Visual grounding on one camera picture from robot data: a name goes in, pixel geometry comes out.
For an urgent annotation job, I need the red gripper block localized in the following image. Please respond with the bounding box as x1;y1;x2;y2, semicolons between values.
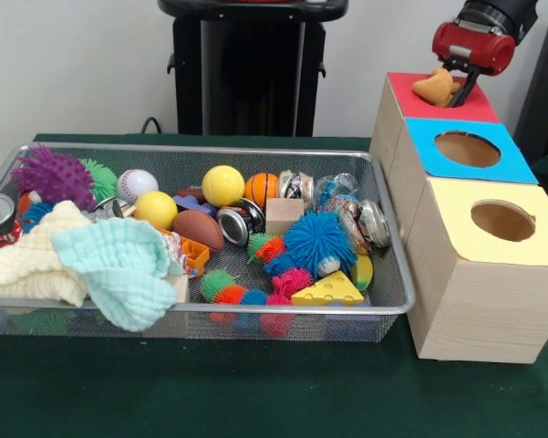
431;17;516;110

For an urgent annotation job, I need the brown bear plush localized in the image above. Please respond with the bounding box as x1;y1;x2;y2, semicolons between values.
412;67;461;110

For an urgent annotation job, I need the mint knitted cloth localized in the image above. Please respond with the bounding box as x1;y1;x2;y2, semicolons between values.
50;217;179;333

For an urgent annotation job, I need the shallow metal mesh bin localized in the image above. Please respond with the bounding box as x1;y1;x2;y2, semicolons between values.
0;141;415;344

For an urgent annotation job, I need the blue spiky rubber ball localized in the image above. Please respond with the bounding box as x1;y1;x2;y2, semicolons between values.
283;210;357;279

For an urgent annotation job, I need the orange mini basketball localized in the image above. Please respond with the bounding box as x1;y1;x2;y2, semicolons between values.
244;172;280;212

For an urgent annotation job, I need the yellow cheese wedge toy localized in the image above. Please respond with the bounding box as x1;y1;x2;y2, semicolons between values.
290;270;366;308

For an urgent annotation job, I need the multicolour spiky caterpillar toy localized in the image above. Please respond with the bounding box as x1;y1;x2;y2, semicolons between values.
200;268;293;308
246;233;314;297

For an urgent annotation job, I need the yellow ball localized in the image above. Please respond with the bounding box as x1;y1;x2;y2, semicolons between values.
202;165;246;208
132;190;179;231

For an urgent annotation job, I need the brown mini football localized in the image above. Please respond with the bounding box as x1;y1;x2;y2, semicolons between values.
172;209;225;255

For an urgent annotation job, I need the white mini baseball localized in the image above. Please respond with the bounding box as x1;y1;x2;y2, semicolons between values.
117;169;160;203

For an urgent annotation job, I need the dark green table cloth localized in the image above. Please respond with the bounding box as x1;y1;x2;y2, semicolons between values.
0;132;548;438

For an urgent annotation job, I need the purple spiky monster toy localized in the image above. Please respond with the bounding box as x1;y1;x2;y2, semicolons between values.
11;145;97;214

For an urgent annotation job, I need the cream knitted cloth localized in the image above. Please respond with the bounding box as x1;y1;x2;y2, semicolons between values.
0;200;92;308

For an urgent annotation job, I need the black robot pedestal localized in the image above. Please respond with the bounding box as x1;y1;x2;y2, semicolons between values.
157;0;350;137

